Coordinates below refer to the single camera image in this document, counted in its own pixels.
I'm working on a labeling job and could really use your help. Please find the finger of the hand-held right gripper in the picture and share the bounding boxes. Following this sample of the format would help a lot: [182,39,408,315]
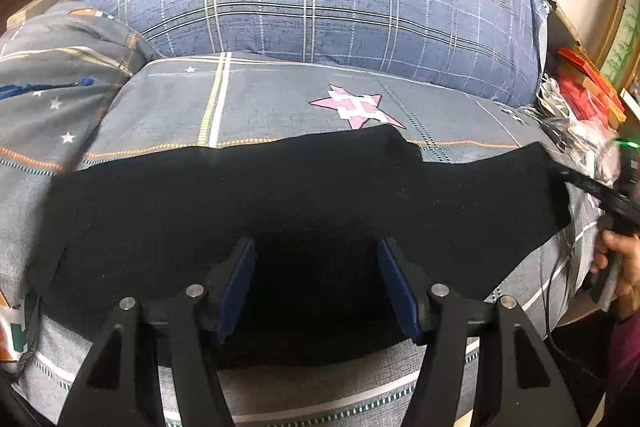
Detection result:
[549,166,640,239]

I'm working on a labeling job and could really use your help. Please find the framed bamboo picture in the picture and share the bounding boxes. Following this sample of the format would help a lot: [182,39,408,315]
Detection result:
[597,0,640,112]

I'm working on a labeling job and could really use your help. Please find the grey star print bedsheet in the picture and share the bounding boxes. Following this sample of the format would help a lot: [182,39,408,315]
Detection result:
[0,52,621,427]

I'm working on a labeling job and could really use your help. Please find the black pants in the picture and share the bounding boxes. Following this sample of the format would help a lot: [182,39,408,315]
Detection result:
[27,126,574,370]

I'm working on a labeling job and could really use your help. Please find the person's right hand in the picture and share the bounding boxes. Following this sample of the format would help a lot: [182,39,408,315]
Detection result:
[591,229,640,323]

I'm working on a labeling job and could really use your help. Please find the clear plastic bag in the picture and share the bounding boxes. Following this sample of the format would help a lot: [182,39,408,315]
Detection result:
[536,74,623,188]

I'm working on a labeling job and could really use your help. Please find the grey star print quilt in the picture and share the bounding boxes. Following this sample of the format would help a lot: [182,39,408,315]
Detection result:
[0,1,158,180]

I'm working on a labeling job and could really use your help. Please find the person's right forearm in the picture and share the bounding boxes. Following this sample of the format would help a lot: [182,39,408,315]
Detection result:
[602,309,640,427]

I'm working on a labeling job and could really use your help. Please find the red boxes on shelf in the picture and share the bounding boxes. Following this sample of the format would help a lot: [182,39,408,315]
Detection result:
[556,47,627,128]

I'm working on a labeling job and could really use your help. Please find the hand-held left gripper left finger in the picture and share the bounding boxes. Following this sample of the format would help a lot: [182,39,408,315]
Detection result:
[60,237,259,427]

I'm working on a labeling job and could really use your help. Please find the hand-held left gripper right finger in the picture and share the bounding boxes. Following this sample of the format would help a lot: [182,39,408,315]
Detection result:
[377,237,584,427]

